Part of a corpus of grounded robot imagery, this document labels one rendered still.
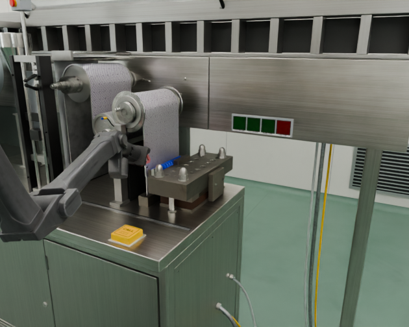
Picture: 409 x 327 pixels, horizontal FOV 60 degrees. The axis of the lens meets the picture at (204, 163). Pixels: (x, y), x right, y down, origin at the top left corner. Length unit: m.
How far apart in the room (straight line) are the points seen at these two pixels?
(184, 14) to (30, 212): 1.06
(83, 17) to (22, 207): 1.31
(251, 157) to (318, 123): 2.71
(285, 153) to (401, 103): 2.66
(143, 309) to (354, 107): 0.97
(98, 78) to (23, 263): 0.77
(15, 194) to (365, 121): 1.09
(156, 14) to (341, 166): 2.70
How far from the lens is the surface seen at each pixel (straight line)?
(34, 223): 0.74
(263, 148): 3.96
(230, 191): 1.49
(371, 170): 1.55
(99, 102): 1.45
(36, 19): 2.13
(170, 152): 1.44
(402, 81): 1.33
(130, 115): 1.27
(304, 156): 3.86
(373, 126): 1.34
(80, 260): 1.31
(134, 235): 1.12
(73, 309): 1.47
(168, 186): 1.23
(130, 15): 1.70
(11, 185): 0.70
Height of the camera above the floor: 1.45
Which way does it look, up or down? 17 degrees down
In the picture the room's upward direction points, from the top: 1 degrees clockwise
